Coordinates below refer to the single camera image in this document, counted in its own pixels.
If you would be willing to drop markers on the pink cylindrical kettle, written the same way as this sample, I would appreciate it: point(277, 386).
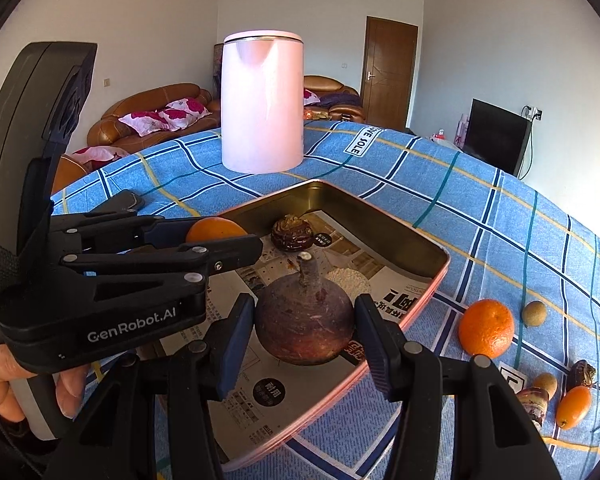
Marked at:
point(261, 105)

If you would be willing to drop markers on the small brown kiwi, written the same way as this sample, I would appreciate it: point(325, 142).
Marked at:
point(546, 383)
point(534, 314)

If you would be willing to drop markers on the rectangular metal tin tray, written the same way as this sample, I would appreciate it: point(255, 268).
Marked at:
point(380, 240)

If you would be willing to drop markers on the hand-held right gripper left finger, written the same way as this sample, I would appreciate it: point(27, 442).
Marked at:
point(236, 340)

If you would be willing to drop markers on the orange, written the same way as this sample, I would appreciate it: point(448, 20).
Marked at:
point(215, 230)
point(486, 329)

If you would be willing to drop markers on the person's left hand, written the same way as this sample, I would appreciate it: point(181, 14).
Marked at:
point(0, 380)

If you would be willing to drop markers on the dark brown dried date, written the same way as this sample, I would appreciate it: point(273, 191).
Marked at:
point(580, 374)

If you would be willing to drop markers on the brown wrinkled dried fruit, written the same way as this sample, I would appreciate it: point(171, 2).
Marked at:
point(292, 235)

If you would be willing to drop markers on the white wall outlet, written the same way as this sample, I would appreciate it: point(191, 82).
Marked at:
point(536, 113)

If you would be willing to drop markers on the newspaper liner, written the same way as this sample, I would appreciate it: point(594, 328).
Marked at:
point(260, 400)

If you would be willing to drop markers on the floral pink pillow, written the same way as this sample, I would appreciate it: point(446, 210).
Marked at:
point(100, 156)
point(160, 115)

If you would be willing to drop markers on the brown leather sofa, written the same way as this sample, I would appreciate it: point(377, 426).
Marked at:
point(115, 130)
point(330, 85)

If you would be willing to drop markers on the black television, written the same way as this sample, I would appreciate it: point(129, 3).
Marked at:
point(495, 135)

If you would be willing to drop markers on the blue plaid cloth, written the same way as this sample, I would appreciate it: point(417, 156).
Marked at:
point(480, 220)

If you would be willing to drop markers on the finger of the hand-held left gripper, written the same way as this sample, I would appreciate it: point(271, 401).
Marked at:
point(215, 255)
point(170, 230)

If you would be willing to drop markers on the small red bottle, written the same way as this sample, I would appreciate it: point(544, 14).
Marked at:
point(438, 135)

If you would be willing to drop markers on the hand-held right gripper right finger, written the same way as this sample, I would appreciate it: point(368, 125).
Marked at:
point(375, 345)

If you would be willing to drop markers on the orange kumquat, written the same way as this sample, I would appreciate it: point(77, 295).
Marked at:
point(574, 406)

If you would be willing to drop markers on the brown wooden door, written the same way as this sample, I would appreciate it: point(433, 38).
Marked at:
point(387, 75)

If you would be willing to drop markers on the purple blanket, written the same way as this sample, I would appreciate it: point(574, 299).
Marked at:
point(340, 99)

